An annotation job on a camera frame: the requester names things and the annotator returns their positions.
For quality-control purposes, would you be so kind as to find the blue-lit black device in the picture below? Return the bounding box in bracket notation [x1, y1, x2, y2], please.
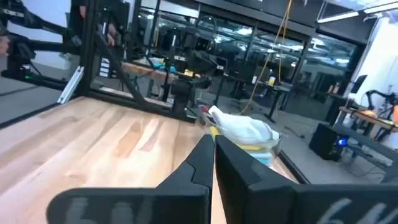
[308, 123, 349, 162]

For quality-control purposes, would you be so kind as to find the wooden background desk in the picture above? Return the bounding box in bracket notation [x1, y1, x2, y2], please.
[339, 105, 398, 132]

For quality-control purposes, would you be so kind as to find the yellow hanging cable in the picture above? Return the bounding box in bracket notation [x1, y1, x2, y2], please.
[240, 0, 294, 115]

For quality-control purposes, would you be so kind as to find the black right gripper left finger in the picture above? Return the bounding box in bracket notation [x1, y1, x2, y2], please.
[155, 134, 215, 224]

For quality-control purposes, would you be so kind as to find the person's hand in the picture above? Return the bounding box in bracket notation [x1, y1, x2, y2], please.
[0, 35, 10, 57]

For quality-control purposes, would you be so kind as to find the grey microfiber towel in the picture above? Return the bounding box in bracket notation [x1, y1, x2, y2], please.
[207, 105, 280, 146]

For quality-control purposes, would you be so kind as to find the black background monitor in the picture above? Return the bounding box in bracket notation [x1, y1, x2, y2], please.
[350, 74, 368, 94]

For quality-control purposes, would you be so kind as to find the silver aluminium brace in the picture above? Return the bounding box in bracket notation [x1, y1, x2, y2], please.
[57, 65, 85, 105]

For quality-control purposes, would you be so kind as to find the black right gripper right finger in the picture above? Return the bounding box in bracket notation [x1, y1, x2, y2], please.
[215, 135, 300, 224]

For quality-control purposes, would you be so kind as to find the black aluminium table frame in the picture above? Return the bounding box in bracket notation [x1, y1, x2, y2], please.
[0, 0, 200, 130]

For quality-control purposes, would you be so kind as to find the clear plastic bin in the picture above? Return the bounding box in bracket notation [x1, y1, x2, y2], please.
[203, 105, 284, 170]

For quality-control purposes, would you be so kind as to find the yellow microfiber towel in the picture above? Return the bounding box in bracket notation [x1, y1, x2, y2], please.
[210, 126, 267, 152]

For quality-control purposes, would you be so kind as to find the light blue microfiber towel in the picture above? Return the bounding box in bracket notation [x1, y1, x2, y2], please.
[253, 151, 275, 166]

